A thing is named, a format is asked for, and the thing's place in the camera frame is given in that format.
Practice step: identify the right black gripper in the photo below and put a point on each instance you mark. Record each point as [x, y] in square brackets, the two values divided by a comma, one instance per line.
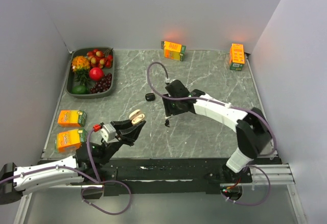
[168, 109]

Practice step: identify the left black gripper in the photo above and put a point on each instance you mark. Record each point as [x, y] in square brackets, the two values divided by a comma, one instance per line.
[127, 136]

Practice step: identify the beige earbud charging case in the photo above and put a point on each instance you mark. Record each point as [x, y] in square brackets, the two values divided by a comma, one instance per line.
[136, 117]

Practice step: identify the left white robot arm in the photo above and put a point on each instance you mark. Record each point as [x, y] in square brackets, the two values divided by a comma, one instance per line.
[85, 164]

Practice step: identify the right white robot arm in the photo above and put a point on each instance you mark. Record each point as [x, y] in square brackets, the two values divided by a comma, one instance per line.
[250, 126]

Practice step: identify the black earbud charging case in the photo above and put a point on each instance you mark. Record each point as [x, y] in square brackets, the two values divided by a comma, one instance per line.
[150, 97]

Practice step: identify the black earbuds pair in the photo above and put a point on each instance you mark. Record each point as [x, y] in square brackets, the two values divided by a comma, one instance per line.
[167, 123]

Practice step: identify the orange juice box back centre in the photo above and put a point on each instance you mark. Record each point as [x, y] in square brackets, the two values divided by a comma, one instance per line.
[173, 51]

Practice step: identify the orange juice box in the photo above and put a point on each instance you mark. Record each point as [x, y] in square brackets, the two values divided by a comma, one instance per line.
[72, 118]
[71, 140]
[173, 51]
[236, 57]

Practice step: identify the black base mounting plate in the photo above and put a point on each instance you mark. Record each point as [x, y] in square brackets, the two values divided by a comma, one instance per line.
[157, 176]

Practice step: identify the dark purple grape bunch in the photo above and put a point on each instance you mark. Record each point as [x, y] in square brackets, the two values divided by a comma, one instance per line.
[103, 85]

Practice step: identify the orange juice box left upper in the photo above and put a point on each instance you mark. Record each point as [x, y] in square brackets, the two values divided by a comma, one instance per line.
[72, 118]

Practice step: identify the orange juice box left lower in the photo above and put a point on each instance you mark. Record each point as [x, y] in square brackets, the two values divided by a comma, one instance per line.
[71, 140]

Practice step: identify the green avocado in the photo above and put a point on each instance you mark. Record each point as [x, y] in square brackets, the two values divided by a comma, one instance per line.
[79, 90]

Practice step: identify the red apple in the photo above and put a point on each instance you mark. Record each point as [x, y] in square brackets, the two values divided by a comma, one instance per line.
[96, 74]

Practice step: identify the orange juice box back right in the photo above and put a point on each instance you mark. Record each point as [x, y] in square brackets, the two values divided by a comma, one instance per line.
[236, 57]

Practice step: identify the dark grey fruit tray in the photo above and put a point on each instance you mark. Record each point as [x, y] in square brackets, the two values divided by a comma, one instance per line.
[70, 82]

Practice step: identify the red cherry bunch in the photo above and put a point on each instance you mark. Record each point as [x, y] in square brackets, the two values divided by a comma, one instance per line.
[100, 58]

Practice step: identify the orange yellow flower pineapple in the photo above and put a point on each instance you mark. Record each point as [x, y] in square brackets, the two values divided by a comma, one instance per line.
[81, 67]

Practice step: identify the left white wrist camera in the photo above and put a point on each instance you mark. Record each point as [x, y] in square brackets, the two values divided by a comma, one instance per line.
[107, 131]

